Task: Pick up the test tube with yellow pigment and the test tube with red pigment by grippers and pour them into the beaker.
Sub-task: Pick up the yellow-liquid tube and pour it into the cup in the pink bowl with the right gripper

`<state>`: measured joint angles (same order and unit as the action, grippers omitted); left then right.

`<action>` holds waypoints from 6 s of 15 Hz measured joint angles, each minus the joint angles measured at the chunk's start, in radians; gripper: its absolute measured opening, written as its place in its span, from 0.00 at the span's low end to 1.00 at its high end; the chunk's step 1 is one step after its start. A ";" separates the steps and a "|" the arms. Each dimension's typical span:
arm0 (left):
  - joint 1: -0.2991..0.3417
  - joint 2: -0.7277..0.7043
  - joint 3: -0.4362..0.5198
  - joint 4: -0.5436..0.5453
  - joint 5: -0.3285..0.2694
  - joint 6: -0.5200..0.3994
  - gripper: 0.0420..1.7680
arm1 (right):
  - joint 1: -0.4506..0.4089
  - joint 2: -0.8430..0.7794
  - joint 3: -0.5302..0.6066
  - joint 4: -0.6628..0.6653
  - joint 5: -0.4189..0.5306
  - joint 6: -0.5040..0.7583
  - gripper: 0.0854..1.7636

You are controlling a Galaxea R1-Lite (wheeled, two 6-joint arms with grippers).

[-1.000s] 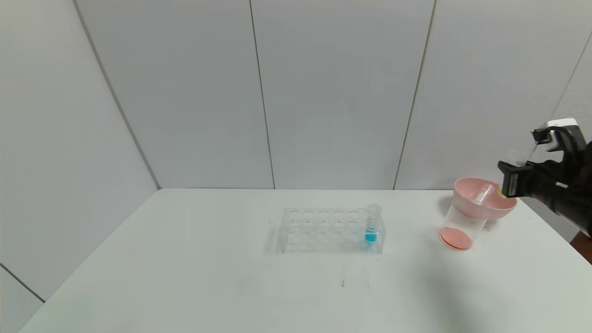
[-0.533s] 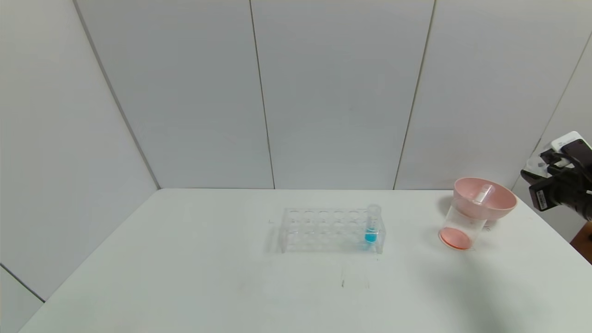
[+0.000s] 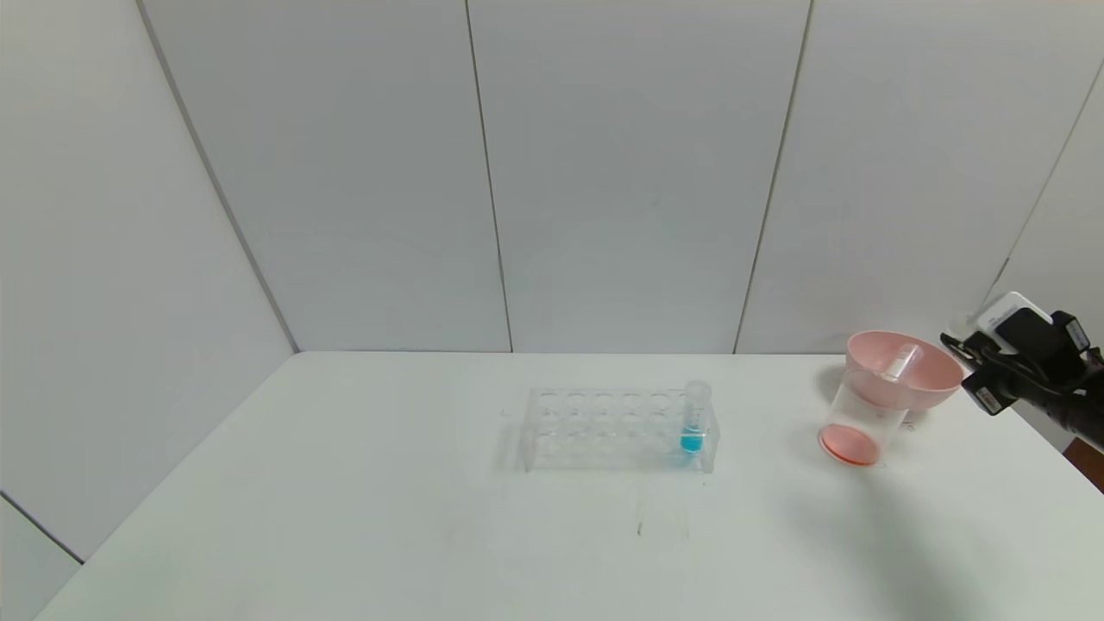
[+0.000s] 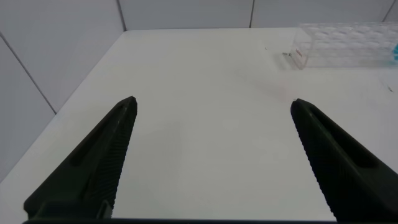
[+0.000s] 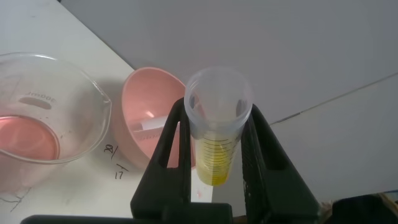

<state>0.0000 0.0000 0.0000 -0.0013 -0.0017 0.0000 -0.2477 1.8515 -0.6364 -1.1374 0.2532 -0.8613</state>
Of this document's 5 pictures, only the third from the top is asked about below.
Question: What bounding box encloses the clear plastic beaker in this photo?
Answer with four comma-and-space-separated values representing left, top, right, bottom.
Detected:
818, 374, 910, 468

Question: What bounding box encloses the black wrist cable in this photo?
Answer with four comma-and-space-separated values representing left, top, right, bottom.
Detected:
939, 331, 994, 373

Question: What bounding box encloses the test tube with red pigment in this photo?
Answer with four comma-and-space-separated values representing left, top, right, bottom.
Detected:
879, 343, 924, 383

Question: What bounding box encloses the pink plastic bowl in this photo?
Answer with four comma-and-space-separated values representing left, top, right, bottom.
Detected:
844, 331, 965, 412

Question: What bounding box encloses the test tube with blue pigment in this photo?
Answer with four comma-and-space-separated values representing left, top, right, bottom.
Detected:
678, 382, 712, 456

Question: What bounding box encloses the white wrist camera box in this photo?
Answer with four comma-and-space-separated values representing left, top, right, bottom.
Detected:
972, 291, 1054, 336

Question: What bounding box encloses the clear plastic test tube rack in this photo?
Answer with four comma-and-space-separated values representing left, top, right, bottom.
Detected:
521, 386, 719, 475

